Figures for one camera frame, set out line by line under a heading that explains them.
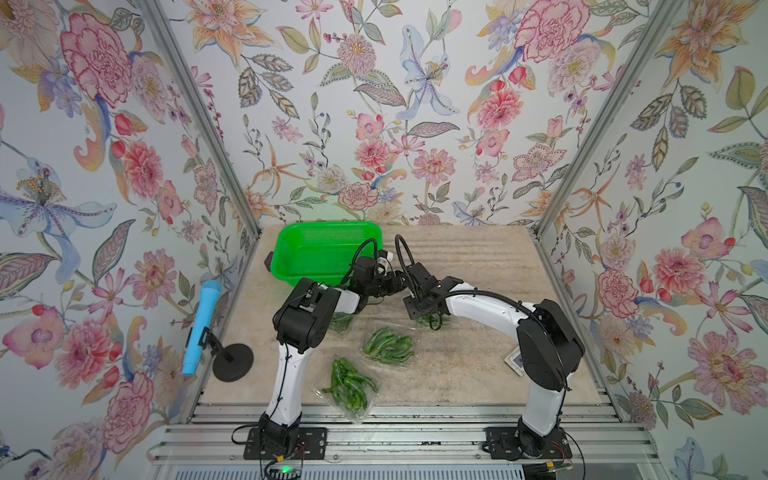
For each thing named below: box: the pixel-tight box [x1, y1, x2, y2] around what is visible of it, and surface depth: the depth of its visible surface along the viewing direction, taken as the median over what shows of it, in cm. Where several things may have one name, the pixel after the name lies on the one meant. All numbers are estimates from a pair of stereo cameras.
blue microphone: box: [182, 280, 223, 376], surface depth 72 cm
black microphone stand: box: [198, 326, 255, 383], surface depth 87 cm
